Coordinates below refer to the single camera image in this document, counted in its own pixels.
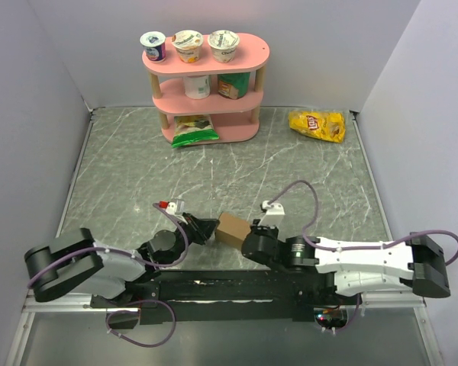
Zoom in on purple white yogurt cup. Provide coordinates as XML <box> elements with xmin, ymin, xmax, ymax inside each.
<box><xmin>140</xmin><ymin>31</ymin><xmax>166</xmax><ymax>63</ymax></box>

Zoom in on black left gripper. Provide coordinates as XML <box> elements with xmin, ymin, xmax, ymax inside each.
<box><xmin>163</xmin><ymin>212</ymin><xmax>220</xmax><ymax>267</ymax></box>

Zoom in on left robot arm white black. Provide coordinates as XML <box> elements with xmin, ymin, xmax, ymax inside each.
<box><xmin>24</xmin><ymin>213</ymin><xmax>220</xmax><ymax>307</ymax></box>

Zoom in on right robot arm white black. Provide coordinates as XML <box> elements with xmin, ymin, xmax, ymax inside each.
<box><xmin>241</xmin><ymin>223</ymin><xmax>451</xmax><ymax>304</ymax></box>

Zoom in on pink three-tier shelf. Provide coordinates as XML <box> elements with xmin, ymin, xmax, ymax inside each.
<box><xmin>142</xmin><ymin>33</ymin><xmax>270</xmax><ymax>143</ymax></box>

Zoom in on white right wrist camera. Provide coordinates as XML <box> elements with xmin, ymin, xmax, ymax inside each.
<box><xmin>258</xmin><ymin>201</ymin><xmax>285</xmax><ymax>227</ymax></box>

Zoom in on yellow Lays chip bag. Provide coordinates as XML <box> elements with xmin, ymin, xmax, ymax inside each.
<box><xmin>288</xmin><ymin>111</ymin><xmax>346</xmax><ymax>143</ymax></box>

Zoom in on white Chobani yogurt cup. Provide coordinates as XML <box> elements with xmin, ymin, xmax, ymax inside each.
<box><xmin>208</xmin><ymin>30</ymin><xmax>240</xmax><ymax>63</ymax></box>

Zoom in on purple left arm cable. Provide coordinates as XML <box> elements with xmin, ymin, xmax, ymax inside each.
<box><xmin>26</xmin><ymin>202</ymin><xmax>192</xmax><ymax>347</ymax></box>

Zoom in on brown cardboard box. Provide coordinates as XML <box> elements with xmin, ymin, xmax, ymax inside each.
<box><xmin>215</xmin><ymin>212</ymin><xmax>250</xmax><ymax>251</ymax></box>

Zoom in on aluminium rail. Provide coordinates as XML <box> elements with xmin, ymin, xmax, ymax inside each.
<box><xmin>22</xmin><ymin>291</ymin><xmax>426</xmax><ymax>313</ymax></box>

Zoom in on green snack box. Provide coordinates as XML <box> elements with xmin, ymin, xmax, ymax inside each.
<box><xmin>218</xmin><ymin>72</ymin><xmax>250</xmax><ymax>100</ymax></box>

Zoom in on orange Chobani yogurt cup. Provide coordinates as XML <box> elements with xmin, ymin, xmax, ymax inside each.
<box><xmin>172</xmin><ymin>30</ymin><xmax>204</xmax><ymax>63</ymax></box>

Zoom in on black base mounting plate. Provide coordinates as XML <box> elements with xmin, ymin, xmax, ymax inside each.
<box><xmin>90</xmin><ymin>270</ymin><xmax>362</xmax><ymax>325</ymax></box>

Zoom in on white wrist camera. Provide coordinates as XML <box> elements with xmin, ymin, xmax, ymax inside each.
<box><xmin>258</xmin><ymin>201</ymin><xmax>285</xmax><ymax>227</ymax></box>
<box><xmin>158</xmin><ymin>199</ymin><xmax>186</xmax><ymax>223</ymax></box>

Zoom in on green chip bag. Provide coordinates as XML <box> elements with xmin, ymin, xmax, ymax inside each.
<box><xmin>172</xmin><ymin>114</ymin><xmax>220</xmax><ymax>148</ymax></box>

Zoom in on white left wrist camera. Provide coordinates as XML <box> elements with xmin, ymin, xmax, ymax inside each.
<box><xmin>158</xmin><ymin>199</ymin><xmax>186</xmax><ymax>223</ymax></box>

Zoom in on white cup middle shelf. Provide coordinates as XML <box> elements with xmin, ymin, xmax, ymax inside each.
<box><xmin>183</xmin><ymin>75</ymin><xmax>211</xmax><ymax>100</ymax></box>

